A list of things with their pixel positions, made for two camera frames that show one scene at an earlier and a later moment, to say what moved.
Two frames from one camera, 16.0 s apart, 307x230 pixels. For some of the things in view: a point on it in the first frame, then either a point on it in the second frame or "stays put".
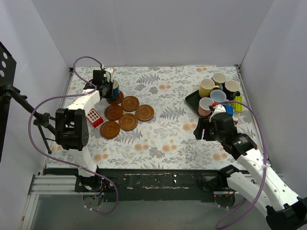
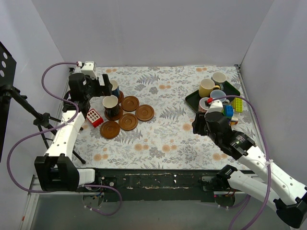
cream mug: x=206 y=86 stays put
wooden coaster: x=144 y=112 stays put
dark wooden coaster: x=109 y=130 stays put
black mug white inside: x=231 y=88 → x=110 y=104
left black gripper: x=108 y=88 → x=105 y=84
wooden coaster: x=113 y=112 stays put
